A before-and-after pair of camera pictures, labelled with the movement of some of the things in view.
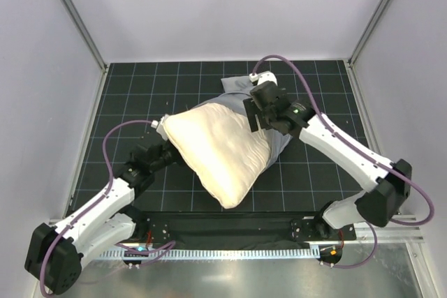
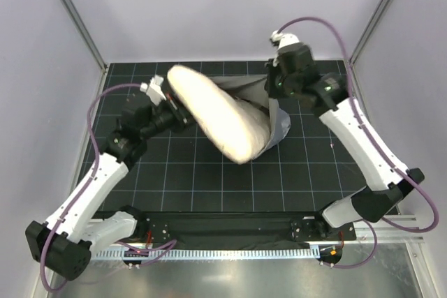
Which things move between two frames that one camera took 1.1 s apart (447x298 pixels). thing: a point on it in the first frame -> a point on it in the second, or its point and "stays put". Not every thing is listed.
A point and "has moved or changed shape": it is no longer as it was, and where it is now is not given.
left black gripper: x=167 y=153 -> x=175 y=110
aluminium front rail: x=392 y=233 stays put
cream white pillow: x=215 y=144 -> x=236 y=128
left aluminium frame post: x=75 y=15 stays put
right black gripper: x=252 y=114 -> x=276 y=86
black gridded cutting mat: x=305 y=181 stays put
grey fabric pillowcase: x=235 y=90 has moved or changed shape
